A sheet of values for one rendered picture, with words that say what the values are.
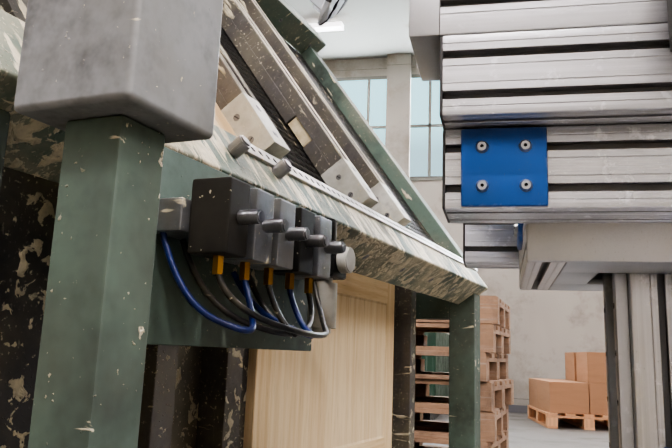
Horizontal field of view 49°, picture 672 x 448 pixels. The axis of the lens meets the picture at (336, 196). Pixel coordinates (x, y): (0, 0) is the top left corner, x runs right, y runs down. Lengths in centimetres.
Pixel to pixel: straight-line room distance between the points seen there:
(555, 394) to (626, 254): 609
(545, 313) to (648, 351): 777
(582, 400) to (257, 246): 622
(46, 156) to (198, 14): 28
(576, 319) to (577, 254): 791
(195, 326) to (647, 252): 55
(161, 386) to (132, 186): 70
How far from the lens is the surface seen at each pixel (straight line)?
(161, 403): 129
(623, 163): 81
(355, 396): 216
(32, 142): 84
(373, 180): 200
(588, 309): 880
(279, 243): 96
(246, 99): 135
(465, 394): 260
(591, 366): 704
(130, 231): 61
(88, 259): 60
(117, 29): 61
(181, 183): 95
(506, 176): 80
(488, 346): 406
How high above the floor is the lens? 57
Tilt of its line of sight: 12 degrees up
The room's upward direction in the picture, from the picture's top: 2 degrees clockwise
